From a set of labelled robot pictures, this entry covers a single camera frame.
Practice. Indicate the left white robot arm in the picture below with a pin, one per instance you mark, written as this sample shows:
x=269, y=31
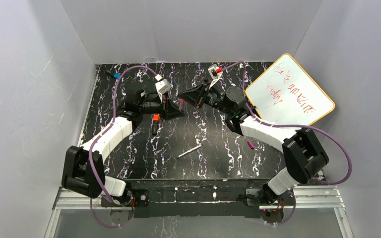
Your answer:
x=83, y=170

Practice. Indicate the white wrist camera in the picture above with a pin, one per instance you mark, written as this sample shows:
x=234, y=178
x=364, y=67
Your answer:
x=162, y=86
x=216, y=73

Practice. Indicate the magenta pen cap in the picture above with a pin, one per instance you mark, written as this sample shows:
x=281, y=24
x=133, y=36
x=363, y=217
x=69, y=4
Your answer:
x=251, y=145

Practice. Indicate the blue cap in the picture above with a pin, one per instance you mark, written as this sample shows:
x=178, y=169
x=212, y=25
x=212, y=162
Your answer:
x=117, y=76

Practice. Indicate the aluminium frame rail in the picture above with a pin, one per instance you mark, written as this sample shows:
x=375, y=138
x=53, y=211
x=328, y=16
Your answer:
x=320, y=213

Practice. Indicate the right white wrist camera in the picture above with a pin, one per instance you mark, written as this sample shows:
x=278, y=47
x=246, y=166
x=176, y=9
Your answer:
x=216, y=73

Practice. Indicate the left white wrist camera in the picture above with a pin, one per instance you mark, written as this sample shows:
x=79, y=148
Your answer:
x=162, y=86

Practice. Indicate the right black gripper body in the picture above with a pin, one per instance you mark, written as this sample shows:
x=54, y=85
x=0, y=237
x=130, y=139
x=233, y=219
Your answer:
x=202, y=97

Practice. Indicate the yellow-framed whiteboard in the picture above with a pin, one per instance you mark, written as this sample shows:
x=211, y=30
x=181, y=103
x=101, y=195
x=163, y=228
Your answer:
x=286, y=94

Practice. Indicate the black orange-tipped marker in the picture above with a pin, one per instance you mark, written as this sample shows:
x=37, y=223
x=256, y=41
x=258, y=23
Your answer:
x=154, y=127

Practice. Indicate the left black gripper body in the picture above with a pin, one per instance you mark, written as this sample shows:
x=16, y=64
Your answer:
x=165, y=107

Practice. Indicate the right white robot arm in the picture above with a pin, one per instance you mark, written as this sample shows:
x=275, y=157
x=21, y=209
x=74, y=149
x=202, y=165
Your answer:
x=304, y=155

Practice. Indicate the white pen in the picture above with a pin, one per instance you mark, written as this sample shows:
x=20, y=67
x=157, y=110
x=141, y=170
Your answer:
x=189, y=151

